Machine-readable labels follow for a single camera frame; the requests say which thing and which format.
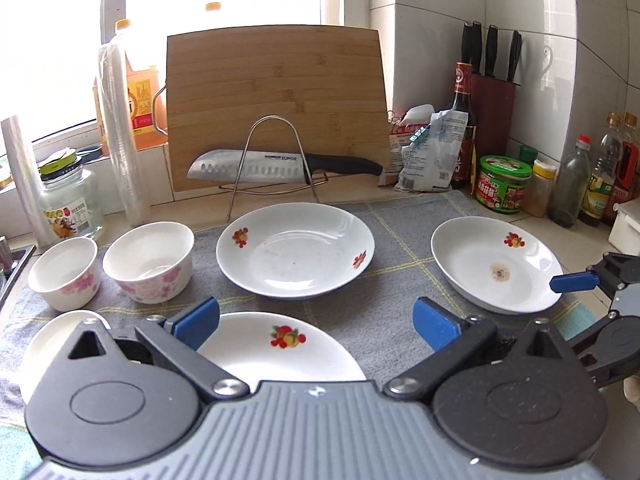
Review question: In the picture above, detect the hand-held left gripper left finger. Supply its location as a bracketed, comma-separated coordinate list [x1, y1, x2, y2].
[67, 296, 251, 403]

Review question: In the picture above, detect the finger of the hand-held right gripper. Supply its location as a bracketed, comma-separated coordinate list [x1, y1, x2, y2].
[569, 327, 612, 387]
[550, 252, 640, 311]

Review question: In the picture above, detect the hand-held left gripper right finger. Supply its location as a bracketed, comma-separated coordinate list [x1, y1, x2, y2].
[382, 296, 571, 403]

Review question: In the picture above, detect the large pink floral bowl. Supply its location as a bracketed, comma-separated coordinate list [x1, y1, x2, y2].
[102, 221, 195, 305]

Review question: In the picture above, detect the white fruit print plate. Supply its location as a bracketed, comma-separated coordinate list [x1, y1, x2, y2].
[431, 216, 564, 316]
[197, 311, 368, 383]
[216, 202, 376, 301]

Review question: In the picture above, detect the small pink floral bowl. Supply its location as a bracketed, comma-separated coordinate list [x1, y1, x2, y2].
[27, 237, 101, 312]

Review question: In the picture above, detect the plain white bowl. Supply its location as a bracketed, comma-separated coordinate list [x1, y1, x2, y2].
[19, 310, 108, 403]

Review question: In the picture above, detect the grey checked towel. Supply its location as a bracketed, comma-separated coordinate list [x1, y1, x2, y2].
[0, 192, 596, 441]

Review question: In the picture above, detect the white plastic container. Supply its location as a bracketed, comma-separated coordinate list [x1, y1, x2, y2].
[607, 202, 640, 256]

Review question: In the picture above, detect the yellow label oil bottle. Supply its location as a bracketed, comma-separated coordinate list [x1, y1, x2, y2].
[579, 112, 623, 227]

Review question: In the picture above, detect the yellow lid spice jar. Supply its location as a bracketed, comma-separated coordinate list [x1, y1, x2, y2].
[530, 159, 558, 218]

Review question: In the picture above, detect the clear bottle red cap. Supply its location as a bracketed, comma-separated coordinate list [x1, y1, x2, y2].
[547, 134, 592, 228]

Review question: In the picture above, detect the green lid sauce jar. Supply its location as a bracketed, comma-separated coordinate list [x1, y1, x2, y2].
[474, 155, 532, 216]

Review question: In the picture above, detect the red label bottle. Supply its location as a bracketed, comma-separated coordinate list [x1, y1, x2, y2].
[602, 112, 640, 226]

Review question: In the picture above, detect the white blue plastic bag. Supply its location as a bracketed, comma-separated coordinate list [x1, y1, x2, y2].
[393, 109, 468, 193]

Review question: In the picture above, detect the glass jar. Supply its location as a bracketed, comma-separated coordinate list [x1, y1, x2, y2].
[37, 149, 105, 241]

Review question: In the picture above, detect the red white plastic bag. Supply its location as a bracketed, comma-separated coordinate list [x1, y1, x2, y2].
[387, 105, 436, 186]

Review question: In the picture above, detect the dark red knife block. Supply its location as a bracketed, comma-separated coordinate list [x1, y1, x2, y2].
[470, 72, 517, 158]

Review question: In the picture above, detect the steel sink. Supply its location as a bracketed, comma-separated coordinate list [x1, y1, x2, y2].
[0, 235, 38, 311]

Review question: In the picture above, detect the tall plastic wrap roll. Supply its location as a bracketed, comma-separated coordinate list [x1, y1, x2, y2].
[97, 42, 151, 227]

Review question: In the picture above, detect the dark soy sauce bottle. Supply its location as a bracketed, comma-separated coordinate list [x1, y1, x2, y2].
[451, 62, 478, 191]

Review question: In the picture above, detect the orange cooking wine jug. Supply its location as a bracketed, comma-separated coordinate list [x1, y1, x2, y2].
[92, 19, 168, 151]

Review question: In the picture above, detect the bamboo cutting board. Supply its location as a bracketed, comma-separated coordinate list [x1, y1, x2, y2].
[165, 25, 392, 193]

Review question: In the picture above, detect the black handled kitchen knife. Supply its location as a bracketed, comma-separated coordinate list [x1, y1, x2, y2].
[186, 149, 385, 184]

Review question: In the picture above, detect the metal wire rack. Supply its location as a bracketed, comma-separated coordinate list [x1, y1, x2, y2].
[220, 116, 331, 221]

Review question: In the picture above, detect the black knife handle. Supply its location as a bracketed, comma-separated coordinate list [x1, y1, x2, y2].
[461, 22, 474, 76]
[472, 21, 484, 76]
[506, 30, 523, 83]
[485, 25, 499, 78]

